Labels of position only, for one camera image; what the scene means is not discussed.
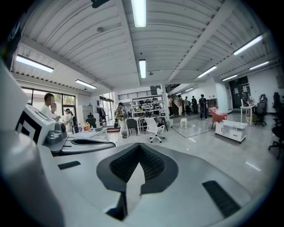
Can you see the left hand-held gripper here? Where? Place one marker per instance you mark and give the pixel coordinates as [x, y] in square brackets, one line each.
[37, 124]

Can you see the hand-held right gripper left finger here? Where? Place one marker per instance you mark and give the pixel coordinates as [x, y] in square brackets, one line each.
[84, 177]

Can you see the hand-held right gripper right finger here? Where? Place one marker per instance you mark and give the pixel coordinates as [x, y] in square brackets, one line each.
[188, 177]

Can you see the small black mesh wastebasket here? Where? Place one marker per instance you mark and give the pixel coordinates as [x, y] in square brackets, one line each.
[124, 134]

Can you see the white work table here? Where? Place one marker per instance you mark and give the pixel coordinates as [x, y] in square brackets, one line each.
[93, 133]

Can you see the black mesh chair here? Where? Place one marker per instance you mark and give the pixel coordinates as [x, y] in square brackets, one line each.
[91, 121]

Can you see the grey lockers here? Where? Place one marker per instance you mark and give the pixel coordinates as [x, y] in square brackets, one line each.
[87, 109]

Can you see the grey chair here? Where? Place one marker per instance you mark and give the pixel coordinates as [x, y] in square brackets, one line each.
[131, 124]

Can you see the small white stool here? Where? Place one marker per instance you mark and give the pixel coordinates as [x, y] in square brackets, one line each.
[183, 121]

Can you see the small white table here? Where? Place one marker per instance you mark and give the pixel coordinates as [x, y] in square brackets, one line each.
[140, 118]

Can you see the white swivel office chair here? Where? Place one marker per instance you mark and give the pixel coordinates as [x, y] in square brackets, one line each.
[153, 126]

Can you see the long ceiling light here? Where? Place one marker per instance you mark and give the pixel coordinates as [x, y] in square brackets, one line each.
[259, 65]
[142, 68]
[34, 63]
[229, 77]
[138, 13]
[207, 71]
[247, 45]
[85, 84]

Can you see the white low cabinet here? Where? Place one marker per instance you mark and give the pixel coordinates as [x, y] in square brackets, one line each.
[231, 130]

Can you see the pink armchair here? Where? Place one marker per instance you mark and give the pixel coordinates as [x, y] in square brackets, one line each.
[218, 116]

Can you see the white metal shelf rack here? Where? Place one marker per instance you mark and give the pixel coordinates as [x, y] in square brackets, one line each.
[147, 106]

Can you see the white desk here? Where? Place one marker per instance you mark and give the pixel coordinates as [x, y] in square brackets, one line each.
[247, 107]

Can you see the dark double door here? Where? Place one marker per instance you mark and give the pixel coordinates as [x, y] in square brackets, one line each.
[238, 93]

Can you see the black office chair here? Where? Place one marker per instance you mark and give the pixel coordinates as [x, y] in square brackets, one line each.
[260, 110]
[278, 133]

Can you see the black gaming chair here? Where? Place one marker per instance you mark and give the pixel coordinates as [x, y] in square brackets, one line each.
[276, 102]

